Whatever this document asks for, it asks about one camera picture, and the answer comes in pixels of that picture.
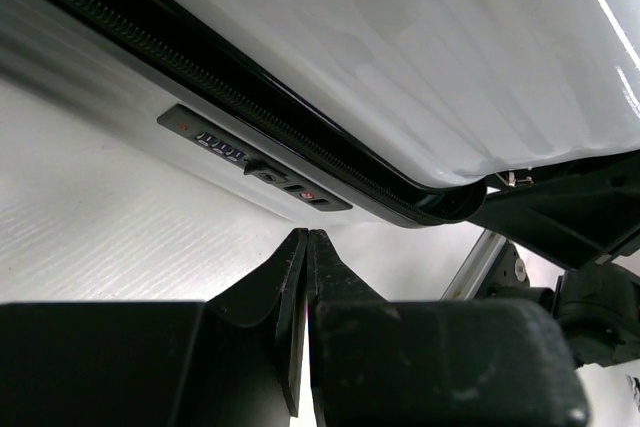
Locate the aluminium mounting rail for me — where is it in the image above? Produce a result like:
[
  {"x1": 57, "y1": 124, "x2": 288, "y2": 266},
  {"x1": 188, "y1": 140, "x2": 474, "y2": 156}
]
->
[{"x1": 441, "y1": 230, "x2": 507, "y2": 301}]

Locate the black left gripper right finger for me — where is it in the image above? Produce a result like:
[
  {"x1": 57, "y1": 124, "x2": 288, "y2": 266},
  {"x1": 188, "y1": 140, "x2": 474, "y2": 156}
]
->
[{"x1": 307, "y1": 230, "x2": 400, "y2": 426}]

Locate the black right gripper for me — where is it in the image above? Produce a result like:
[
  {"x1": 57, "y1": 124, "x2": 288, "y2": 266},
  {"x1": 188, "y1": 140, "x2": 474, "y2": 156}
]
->
[{"x1": 470, "y1": 152, "x2": 639, "y2": 367}]

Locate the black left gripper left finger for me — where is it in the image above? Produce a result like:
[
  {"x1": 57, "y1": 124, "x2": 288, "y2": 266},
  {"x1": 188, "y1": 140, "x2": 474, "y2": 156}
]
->
[{"x1": 208, "y1": 229, "x2": 308, "y2": 417}]

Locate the black white space suitcase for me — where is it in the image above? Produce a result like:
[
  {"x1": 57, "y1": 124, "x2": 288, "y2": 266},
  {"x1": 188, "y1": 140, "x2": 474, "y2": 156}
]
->
[{"x1": 1, "y1": 0, "x2": 639, "y2": 227}]

